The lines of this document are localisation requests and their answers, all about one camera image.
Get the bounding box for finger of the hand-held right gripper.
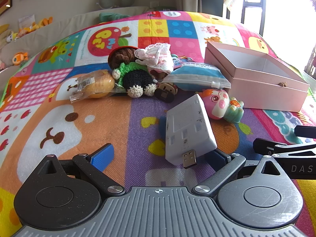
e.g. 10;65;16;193
294;125;316;139
253;138;316;157

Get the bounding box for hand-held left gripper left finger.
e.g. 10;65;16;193
37;143;126;198

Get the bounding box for cartoon printed pouch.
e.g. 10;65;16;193
171;54;198;70

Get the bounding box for white paper card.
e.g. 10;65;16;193
18;15;35;29

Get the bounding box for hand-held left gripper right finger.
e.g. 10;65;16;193
191;149;287;198

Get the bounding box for teal cloth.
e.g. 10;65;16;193
99;12;129;23

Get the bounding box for wrapped bread bun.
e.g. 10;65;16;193
70;70;116;103

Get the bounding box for beige sofa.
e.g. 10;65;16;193
0;5;155;89

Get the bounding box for brown bear figure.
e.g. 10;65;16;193
149;68;179;103

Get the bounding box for beige plush toy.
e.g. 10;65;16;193
0;24;18;45

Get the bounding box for white lace cloth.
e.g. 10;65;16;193
134;43;174;74

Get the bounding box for black window frame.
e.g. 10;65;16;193
241;0;271;35

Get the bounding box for blue wet wipes pack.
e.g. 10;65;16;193
162;62;232;91

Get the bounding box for orange plush toys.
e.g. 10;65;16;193
17;17;53;36

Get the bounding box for crochet doll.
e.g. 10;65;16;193
108;46;158;98

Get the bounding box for white USB adapter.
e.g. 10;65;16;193
165;94;218;169

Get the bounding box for pink pig toy figure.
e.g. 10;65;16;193
199;88;245;124

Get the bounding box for colourful cartoon play mat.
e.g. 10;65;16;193
0;10;316;237

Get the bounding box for orange fish plush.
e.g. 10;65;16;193
12;52;29;66

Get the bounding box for pink cardboard box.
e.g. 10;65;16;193
204;41;310;113

